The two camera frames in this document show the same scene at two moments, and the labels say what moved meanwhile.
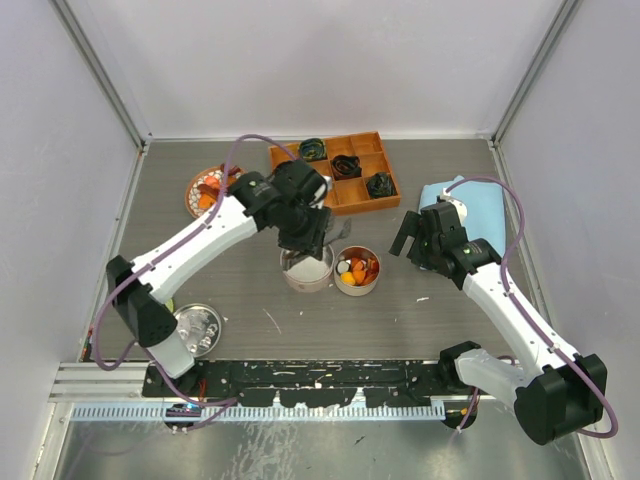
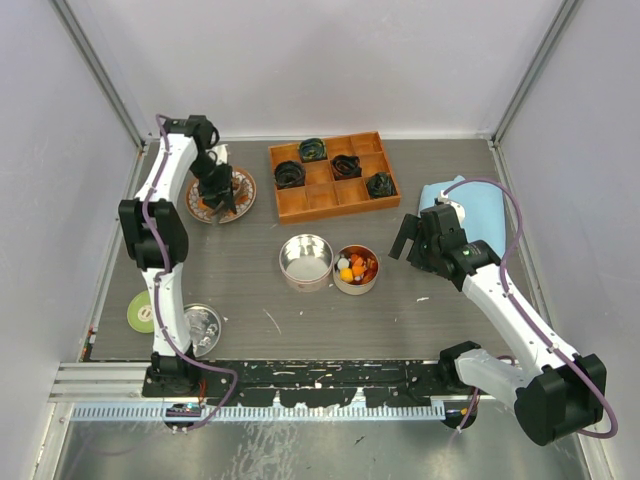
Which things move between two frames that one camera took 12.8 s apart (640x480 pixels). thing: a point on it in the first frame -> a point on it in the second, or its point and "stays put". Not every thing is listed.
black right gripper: [413, 226] stays put
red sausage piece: [372, 269] stays put
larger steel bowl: [306, 274] stays put
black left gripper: [311, 241] -> [221, 190]
